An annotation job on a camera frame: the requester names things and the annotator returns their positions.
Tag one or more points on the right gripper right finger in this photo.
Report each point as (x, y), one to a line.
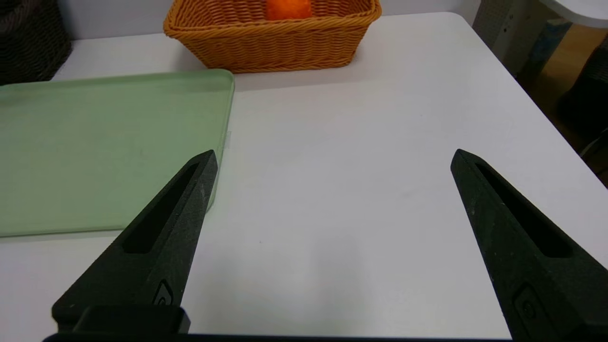
(536, 275)

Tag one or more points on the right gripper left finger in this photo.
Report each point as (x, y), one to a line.
(156, 256)

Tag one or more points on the orange fruit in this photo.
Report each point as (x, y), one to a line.
(287, 9)

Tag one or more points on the orange wicker basket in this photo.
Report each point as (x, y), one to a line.
(270, 45)

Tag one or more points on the dark brown wicker basket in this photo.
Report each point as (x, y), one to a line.
(28, 42)

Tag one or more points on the light green plastic tray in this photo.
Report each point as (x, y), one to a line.
(95, 152)

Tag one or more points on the white side table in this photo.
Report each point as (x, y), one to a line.
(579, 9)

